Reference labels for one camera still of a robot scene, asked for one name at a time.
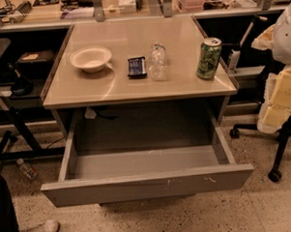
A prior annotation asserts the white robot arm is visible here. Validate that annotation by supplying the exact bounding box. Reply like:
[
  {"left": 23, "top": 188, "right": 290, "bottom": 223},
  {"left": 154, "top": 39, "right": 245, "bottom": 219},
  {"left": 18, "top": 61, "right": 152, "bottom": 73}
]
[{"left": 251, "top": 3, "right": 291, "bottom": 133}]

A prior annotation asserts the dark blue snack packet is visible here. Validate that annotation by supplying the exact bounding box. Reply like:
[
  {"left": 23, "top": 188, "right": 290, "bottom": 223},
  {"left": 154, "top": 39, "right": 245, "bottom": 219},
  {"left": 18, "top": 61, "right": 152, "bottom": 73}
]
[{"left": 128, "top": 56, "right": 147, "bottom": 78}]

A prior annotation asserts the black office chair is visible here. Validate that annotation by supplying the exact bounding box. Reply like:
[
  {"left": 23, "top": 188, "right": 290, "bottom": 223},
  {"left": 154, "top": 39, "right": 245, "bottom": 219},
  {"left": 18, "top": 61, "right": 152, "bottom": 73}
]
[{"left": 228, "top": 104, "right": 291, "bottom": 185}]

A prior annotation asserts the grey drawer cabinet with tabletop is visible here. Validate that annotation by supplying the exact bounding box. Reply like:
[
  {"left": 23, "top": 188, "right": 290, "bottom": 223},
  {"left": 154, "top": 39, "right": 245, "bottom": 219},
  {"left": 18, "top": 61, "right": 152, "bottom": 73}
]
[{"left": 36, "top": 14, "right": 242, "bottom": 138}]

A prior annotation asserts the plastic bottle on floor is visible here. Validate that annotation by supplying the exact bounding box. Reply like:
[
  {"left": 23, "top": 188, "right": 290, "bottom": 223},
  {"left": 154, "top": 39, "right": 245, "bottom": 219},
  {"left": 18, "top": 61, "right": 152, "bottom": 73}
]
[{"left": 16, "top": 159, "right": 38, "bottom": 180}]

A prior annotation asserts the long back workbench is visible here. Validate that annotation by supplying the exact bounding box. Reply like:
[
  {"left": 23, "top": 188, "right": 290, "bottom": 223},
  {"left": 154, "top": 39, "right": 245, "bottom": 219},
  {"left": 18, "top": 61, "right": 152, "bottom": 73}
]
[{"left": 0, "top": 0, "right": 291, "bottom": 31}]

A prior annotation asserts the black joystick device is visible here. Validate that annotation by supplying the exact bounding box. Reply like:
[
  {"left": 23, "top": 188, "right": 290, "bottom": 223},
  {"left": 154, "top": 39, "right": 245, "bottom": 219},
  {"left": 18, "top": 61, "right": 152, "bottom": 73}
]
[{"left": 8, "top": 63, "right": 34, "bottom": 97}]

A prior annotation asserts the grey top drawer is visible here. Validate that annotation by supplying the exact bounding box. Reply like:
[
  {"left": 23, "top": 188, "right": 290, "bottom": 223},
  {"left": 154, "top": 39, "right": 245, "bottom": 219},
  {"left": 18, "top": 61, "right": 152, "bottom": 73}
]
[{"left": 42, "top": 101, "right": 253, "bottom": 207}]

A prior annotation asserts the green drink can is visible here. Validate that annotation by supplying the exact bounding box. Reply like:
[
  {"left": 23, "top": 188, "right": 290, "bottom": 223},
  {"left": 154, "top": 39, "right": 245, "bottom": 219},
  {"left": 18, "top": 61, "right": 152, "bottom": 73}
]
[{"left": 197, "top": 38, "right": 222, "bottom": 79}]

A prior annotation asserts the white paper bowl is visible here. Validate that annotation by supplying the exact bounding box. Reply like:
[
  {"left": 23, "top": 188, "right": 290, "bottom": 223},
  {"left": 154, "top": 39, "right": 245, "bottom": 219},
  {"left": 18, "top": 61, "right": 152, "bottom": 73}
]
[{"left": 71, "top": 45, "right": 112, "bottom": 73}]

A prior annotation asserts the dark trouser leg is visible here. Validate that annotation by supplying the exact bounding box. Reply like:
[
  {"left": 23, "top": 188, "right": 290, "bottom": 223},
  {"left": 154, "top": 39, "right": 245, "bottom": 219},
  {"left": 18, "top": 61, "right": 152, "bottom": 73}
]
[{"left": 0, "top": 175, "right": 20, "bottom": 232}]

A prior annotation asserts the clear plastic water bottle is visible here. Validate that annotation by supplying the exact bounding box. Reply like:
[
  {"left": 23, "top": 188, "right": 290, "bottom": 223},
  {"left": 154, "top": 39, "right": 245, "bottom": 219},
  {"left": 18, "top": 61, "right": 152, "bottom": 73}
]
[{"left": 148, "top": 42, "right": 168, "bottom": 81}]

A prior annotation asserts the black box on shelf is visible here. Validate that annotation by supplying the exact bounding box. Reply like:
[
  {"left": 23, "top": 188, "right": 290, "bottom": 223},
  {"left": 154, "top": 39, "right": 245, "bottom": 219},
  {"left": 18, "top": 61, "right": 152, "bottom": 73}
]
[{"left": 15, "top": 49, "right": 56, "bottom": 72}]

